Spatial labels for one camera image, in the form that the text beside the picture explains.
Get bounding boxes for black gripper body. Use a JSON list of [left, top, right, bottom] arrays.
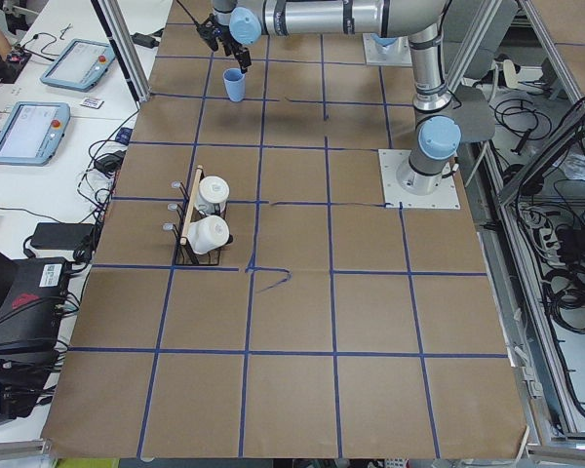
[[196, 14, 239, 55]]

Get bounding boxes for light blue plastic cup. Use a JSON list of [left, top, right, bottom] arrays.
[[222, 68, 246, 102]]

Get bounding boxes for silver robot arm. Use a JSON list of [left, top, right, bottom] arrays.
[[195, 1, 512, 196]]

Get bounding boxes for upper teach pendant tablet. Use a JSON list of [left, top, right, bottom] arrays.
[[40, 39, 115, 92]]

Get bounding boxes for teach pendant tablet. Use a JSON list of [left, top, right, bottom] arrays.
[[40, 39, 115, 92], [0, 101, 71, 166]]

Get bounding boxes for white ceramic mug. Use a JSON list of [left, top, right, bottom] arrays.
[[195, 175, 230, 215], [188, 215, 233, 254]]

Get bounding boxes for lower teach pendant tablet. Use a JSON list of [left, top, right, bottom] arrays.
[[0, 101, 71, 166]]

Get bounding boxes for grey office chair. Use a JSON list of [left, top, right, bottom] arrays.
[[448, 48, 523, 145]]

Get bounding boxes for black power adapter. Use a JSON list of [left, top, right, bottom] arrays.
[[23, 222, 94, 257]]

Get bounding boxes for black computer box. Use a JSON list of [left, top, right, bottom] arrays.
[[0, 253, 71, 354]]

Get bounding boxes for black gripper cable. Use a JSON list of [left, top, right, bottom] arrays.
[[175, 0, 211, 30]]

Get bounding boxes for aluminium frame post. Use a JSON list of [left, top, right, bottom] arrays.
[[91, 0, 150, 103]]

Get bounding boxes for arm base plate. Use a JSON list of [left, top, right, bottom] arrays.
[[378, 149, 460, 210], [363, 33, 412, 67]]

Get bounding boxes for black wire mug rack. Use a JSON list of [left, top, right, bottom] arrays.
[[163, 175, 234, 266]]

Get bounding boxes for wooden rack handle rod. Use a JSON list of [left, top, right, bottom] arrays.
[[179, 165, 204, 246]]

